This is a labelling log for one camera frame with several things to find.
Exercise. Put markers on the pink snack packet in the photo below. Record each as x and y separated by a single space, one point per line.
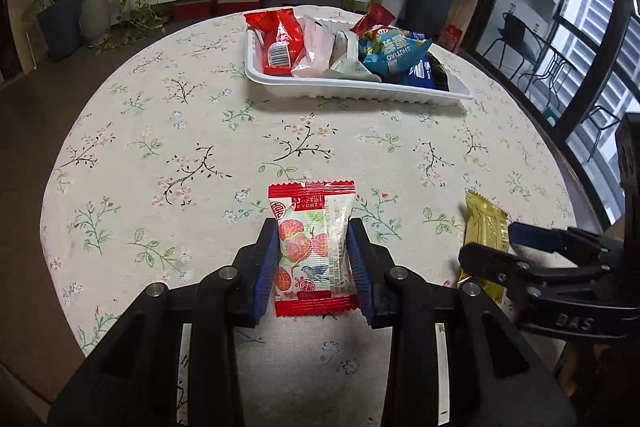
315 47

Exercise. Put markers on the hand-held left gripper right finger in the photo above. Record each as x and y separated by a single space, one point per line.
361 277

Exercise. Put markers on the red storage box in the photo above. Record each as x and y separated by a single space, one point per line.
239 7
192 11

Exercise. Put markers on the light blue snack packet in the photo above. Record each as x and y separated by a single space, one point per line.
395 52

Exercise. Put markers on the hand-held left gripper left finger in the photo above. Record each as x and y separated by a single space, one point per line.
265 277

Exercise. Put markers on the golden yellow snack packet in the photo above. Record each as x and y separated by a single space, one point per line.
487 227

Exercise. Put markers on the dark metal chair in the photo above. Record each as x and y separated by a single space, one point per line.
525 47

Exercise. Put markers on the red white peanut packet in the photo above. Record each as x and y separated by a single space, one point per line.
312 247

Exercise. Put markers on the round floral tablecloth table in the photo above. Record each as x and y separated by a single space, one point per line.
200 117

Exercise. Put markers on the black snack packet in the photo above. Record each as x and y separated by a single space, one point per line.
440 77

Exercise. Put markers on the dark blue cookie packet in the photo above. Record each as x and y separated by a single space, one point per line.
420 74

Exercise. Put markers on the red paper bag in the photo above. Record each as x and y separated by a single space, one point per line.
451 38

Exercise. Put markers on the plant in grey pot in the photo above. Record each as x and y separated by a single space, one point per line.
95 12

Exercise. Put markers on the red brown snack packet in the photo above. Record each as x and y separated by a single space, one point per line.
375 19

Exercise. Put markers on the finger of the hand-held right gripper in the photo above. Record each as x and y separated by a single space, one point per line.
490 259
522 232

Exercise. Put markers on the grey white snack packet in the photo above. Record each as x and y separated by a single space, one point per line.
350 67

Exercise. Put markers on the bright red snack packet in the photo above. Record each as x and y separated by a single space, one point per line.
280 32

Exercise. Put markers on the white plastic tray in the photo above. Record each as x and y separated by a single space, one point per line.
325 89

